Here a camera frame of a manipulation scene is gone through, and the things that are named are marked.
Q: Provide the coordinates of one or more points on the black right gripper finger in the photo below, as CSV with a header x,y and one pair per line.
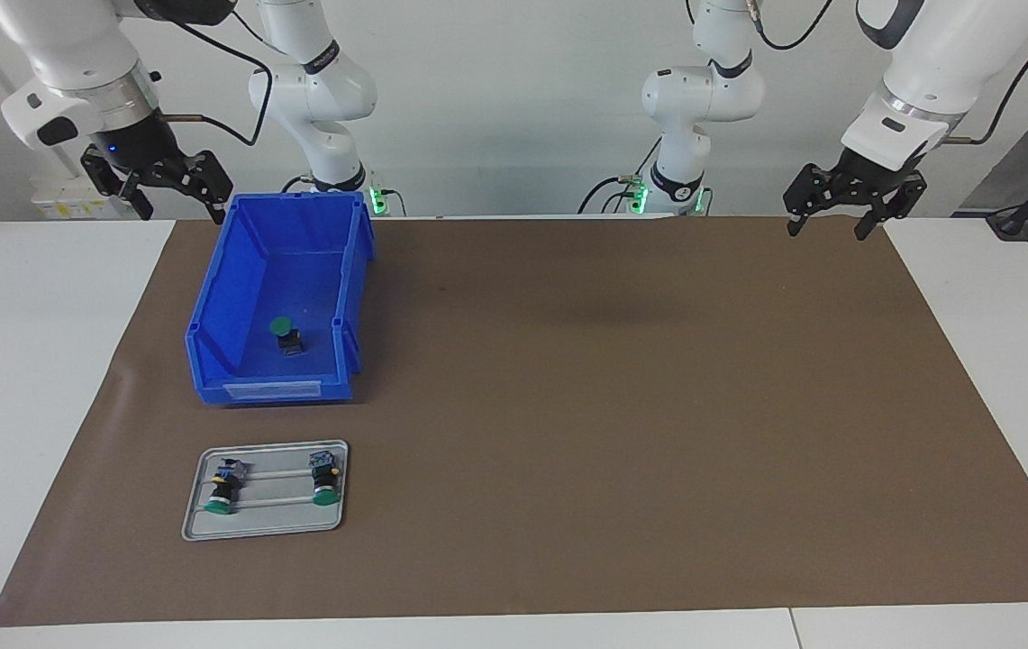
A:
x,y
212,185
115,180

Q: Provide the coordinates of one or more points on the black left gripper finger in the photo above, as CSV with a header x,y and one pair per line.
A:
x,y
818,187
901,200

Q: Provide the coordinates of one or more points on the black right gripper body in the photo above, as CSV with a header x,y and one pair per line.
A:
x,y
144,153

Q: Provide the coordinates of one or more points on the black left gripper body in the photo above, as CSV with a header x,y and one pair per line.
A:
x,y
874,173

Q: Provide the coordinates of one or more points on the green push button switch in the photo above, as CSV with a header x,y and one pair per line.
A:
x,y
286,341
324,482
223,494

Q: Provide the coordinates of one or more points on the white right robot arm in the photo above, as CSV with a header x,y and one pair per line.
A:
x,y
63,45

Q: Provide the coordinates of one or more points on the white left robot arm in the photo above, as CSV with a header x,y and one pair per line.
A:
x,y
928,54

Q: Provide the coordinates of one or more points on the blue plastic storage bin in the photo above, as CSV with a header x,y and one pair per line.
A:
x,y
243,297

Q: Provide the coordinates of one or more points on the grey metal tray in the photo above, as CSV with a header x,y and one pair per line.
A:
x,y
266,527

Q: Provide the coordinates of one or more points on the brown table mat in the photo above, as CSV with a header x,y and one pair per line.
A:
x,y
613,469

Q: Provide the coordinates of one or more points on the white wall power box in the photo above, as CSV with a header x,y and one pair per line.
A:
x,y
59,203

